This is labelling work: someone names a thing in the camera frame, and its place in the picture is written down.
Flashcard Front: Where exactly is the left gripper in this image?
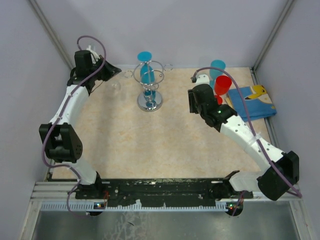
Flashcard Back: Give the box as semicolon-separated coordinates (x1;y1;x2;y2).
89;54;122;82

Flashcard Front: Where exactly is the red wine glass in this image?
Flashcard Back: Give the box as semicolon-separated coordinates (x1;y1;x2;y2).
214;75;232;105

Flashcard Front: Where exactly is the teal wine glass front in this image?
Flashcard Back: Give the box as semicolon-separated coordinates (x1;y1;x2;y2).
209;59;226;89

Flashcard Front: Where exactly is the blue pikachu cloth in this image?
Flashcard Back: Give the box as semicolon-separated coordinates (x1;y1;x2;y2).
225;84;277;122

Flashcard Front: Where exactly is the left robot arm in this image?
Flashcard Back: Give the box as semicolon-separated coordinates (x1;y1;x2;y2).
39;47;121;199

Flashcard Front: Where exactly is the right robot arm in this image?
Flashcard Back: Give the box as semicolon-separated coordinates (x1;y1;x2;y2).
188;84;300;201

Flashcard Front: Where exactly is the blue wine glass back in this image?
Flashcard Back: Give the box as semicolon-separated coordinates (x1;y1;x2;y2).
137;51;157;112

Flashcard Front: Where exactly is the chrome wine glass rack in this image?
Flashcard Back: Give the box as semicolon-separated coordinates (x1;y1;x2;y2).
121;60;173;112

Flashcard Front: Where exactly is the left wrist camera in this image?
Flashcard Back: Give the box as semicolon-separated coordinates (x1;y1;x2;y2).
86;44;100;59

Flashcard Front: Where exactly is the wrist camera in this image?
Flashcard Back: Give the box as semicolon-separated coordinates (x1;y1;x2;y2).
191;74;210;86
86;44;100;59

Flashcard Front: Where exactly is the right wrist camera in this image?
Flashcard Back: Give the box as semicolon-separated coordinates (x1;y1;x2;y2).
191;74;210;86

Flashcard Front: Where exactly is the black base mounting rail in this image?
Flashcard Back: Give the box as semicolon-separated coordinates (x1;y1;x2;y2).
74;176;241;207

